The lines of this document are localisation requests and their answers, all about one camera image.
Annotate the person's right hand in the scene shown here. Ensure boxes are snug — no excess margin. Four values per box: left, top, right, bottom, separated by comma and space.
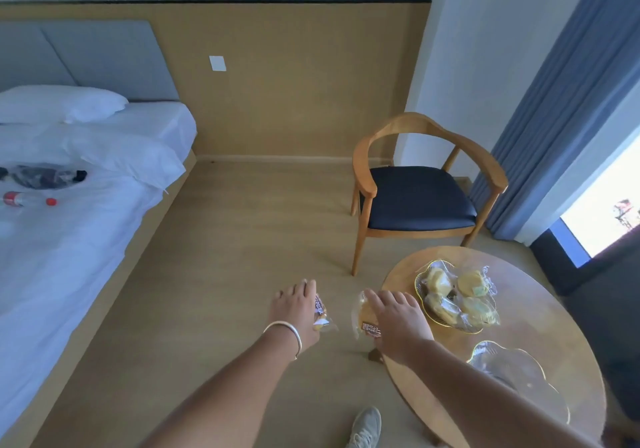
364, 289, 435, 364

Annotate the person's left hand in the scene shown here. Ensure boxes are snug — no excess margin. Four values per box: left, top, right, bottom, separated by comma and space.
268, 279, 324, 356

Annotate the small bread packet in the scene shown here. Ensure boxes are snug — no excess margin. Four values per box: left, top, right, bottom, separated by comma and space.
312, 295, 339, 334

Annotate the large bread packet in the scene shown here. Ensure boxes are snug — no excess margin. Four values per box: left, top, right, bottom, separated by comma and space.
351, 291, 384, 341

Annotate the person's left forearm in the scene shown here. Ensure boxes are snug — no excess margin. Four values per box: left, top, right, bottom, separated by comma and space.
140, 332, 304, 448

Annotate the person's right forearm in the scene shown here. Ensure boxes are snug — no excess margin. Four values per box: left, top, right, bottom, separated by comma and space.
387, 339, 601, 448

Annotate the wrapped yellow cake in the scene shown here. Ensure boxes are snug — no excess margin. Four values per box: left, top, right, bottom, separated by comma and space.
459, 296, 501, 329
424, 293, 464, 327
425, 265, 456, 297
456, 268, 494, 299

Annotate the glass plate with gold rim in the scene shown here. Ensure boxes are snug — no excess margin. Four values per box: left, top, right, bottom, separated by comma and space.
414, 260, 501, 335
466, 341, 571, 426

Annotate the wooden armchair with dark seat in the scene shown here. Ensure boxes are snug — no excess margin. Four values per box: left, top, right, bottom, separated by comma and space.
351, 112, 509, 277

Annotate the grey sneaker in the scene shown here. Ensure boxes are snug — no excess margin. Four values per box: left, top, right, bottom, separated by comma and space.
346, 407, 382, 448

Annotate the round wooden table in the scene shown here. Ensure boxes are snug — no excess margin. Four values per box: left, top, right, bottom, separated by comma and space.
368, 246, 607, 448

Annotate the window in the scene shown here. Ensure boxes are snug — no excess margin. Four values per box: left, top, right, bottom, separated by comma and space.
550, 132, 640, 269

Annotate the white duvet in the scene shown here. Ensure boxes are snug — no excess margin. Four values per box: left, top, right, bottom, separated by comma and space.
0, 123, 187, 191

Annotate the bed with white sheet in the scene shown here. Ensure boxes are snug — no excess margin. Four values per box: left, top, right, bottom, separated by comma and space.
0, 100, 198, 448

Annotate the blue curtain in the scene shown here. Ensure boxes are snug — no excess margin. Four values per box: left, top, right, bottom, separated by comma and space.
469, 0, 640, 242

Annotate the clear bottle with red cap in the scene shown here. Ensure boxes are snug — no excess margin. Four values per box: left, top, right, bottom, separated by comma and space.
2, 191, 58, 208

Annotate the grey padded headboard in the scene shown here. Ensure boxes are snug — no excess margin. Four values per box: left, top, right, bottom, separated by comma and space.
0, 20, 180, 102

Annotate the white pillow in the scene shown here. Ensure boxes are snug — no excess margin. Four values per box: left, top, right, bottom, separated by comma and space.
0, 85, 129, 125

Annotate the silver bangle bracelet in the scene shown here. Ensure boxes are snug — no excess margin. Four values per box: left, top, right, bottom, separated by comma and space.
263, 321, 303, 361

